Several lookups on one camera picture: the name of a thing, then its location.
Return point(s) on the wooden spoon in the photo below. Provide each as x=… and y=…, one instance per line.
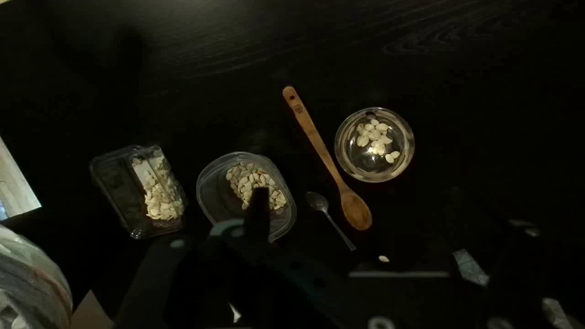
x=352, y=207

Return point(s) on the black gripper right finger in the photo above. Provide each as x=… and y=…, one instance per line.
x=259, y=215

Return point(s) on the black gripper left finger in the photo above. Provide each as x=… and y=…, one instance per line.
x=144, y=302

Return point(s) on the metal spoon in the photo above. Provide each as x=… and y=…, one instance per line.
x=316, y=202

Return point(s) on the oval plastic container with pieces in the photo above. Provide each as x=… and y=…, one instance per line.
x=224, y=189

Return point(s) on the round glass bowl with pieces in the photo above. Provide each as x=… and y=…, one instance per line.
x=372, y=145

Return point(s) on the square plastic container with pieces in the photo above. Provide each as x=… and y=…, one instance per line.
x=140, y=189

